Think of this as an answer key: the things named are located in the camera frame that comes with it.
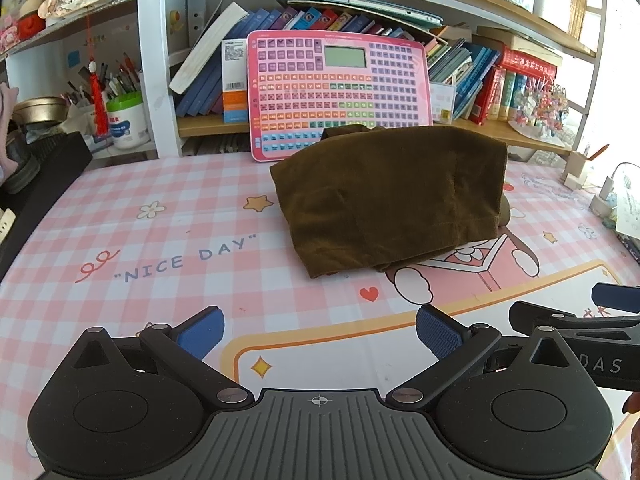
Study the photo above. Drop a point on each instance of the white leaning book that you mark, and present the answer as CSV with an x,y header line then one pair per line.
x,y
206,46

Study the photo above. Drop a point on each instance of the white pen holder jar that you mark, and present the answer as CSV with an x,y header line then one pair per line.
x,y
127,121

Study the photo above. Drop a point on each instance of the brass bowl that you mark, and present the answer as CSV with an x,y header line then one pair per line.
x,y
44,110

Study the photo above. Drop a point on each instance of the brown corduroy pants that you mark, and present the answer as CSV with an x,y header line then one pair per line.
x,y
377,198

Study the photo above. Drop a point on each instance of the pink keyboard learning tablet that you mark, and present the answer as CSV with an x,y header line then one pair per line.
x,y
301,82

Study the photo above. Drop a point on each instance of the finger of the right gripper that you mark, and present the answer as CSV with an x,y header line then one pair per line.
x,y
615,296

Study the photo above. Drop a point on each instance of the black keyboard case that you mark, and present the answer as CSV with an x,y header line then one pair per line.
x,y
55,163

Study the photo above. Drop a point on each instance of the white power adapter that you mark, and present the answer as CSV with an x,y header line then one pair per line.
x,y
605,201

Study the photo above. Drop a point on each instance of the pink checkered table mat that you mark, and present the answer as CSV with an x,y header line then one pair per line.
x,y
156,242

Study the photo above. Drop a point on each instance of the red thick dictionary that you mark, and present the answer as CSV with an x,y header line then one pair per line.
x,y
491,85

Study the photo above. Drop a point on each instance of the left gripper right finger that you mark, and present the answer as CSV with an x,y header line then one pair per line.
x,y
461,352

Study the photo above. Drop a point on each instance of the red tassel ornament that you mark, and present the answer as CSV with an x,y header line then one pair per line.
x,y
101,119

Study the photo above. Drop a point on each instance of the colourful figurine display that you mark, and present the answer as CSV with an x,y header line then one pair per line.
x,y
540,107

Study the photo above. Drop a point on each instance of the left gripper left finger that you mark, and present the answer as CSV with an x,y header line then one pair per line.
x,y
179,352

